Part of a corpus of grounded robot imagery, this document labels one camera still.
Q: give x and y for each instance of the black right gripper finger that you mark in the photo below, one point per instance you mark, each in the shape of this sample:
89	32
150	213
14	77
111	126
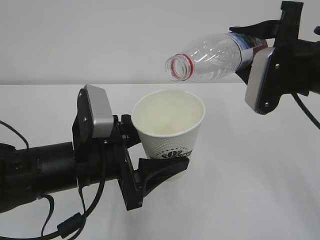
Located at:
244	74
263	30

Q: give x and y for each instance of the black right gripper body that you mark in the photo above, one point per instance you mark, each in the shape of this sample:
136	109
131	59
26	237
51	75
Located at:
287	35

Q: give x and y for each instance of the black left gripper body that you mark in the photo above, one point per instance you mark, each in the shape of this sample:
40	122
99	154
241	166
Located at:
109	155

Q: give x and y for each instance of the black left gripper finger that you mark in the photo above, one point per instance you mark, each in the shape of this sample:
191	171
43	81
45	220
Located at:
153	172
131	134

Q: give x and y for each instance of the clear plastic water bottle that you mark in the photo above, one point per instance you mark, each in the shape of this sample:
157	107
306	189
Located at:
213	57

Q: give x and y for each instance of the white paper cup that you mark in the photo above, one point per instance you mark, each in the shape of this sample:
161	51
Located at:
168	123

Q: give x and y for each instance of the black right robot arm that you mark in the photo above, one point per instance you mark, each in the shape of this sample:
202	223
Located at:
290	66

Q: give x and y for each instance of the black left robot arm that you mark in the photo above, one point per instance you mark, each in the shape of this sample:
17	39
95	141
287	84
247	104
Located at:
28	174

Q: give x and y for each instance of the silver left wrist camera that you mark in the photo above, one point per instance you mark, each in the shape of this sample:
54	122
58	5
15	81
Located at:
94	113

